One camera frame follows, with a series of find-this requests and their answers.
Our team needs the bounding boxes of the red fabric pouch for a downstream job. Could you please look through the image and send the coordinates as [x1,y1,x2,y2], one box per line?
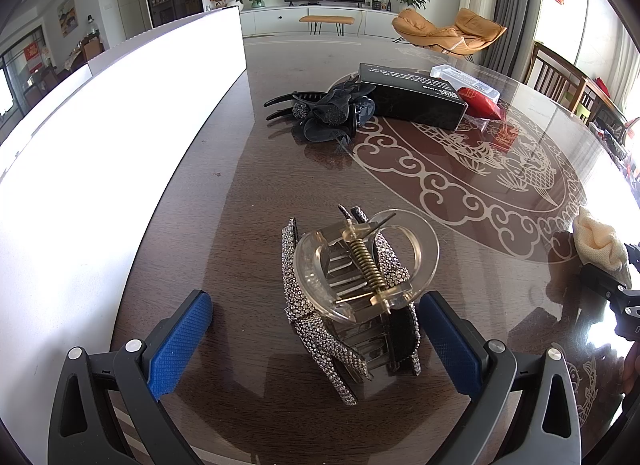
[457,87,503,121]

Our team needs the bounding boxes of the black flower hair clip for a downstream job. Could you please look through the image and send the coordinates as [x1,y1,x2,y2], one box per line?
[264,77,375,144]

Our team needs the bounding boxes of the clear plastic floss box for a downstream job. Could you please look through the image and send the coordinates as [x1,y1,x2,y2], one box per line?
[430,64,500,103]

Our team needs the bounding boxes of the white tv cabinet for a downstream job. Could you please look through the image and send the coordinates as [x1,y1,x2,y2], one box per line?
[240,6,399,40]

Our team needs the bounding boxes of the black cardboard box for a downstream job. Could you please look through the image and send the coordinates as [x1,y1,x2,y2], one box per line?
[359,63,468,132]

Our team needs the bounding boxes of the white foam board enclosure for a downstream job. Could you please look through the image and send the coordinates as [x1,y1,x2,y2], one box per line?
[1,7,246,464]

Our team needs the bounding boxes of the cream knitted glove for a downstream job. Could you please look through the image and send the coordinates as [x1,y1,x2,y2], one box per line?
[573,207,632,289]

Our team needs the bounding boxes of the orange lounge chair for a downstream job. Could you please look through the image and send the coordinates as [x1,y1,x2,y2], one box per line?
[392,8,506,57]

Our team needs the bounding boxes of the wooden bench hairpin legs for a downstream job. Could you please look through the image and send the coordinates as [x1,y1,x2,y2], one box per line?
[299,14,355,36]

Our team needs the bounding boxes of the dark wooden dining chair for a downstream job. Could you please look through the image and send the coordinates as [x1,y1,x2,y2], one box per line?
[524,42,627,127]

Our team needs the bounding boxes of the rhinestone bow hair clip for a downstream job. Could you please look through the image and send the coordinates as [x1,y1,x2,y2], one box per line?
[281,206,439,405]

